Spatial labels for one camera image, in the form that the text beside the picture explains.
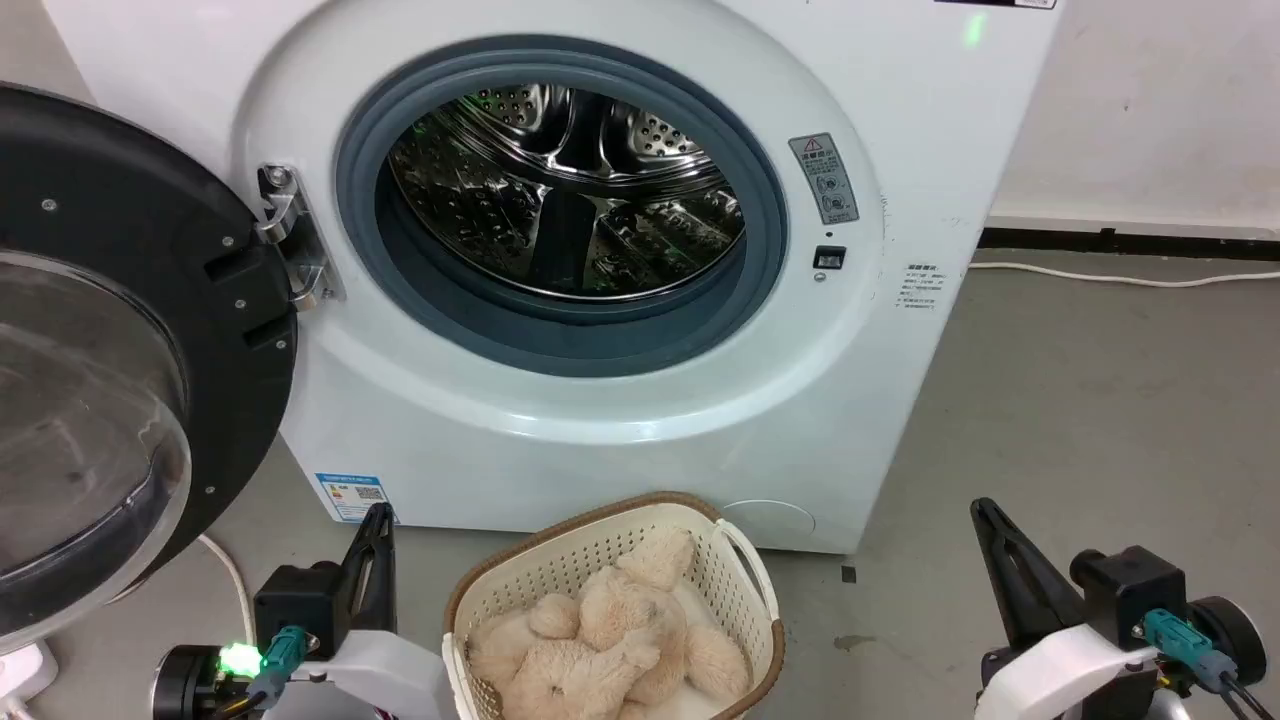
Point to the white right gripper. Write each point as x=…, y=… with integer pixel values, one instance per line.
x=1060, y=670

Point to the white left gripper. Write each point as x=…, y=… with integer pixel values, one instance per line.
x=385, y=675

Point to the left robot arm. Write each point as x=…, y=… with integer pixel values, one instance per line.
x=185, y=685

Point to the white front-load washing machine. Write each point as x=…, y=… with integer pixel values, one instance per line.
x=850, y=400

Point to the blue energy label sticker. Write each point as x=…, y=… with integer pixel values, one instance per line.
x=350, y=496

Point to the cream perforated laundry basket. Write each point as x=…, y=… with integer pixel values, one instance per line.
x=560, y=560

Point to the beige plush teddy bear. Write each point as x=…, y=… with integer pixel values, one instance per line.
x=620, y=620

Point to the round white drain filter cover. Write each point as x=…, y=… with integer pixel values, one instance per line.
x=768, y=520

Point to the small printed text label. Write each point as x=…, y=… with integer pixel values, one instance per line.
x=918, y=287

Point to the grey rubber door gasket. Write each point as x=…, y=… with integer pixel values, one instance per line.
x=560, y=342

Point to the white power strip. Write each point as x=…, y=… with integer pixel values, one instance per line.
x=25, y=678

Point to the black door latch socket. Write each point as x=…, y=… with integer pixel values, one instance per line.
x=829, y=258

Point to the chrome door hinge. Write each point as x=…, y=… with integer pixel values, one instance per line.
x=290, y=215

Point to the stainless steel washer drum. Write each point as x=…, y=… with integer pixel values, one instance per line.
x=640, y=240

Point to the grey warning sticker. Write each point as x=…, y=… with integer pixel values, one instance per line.
x=825, y=180

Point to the black round glass washer door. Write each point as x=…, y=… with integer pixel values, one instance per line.
x=120, y=170

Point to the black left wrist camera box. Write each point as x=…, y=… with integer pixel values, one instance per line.
x=295, y=605

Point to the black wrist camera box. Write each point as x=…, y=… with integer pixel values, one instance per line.
x=1130, y=592
x=295, y=605

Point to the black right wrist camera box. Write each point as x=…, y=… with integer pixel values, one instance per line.
x=1130, y=592

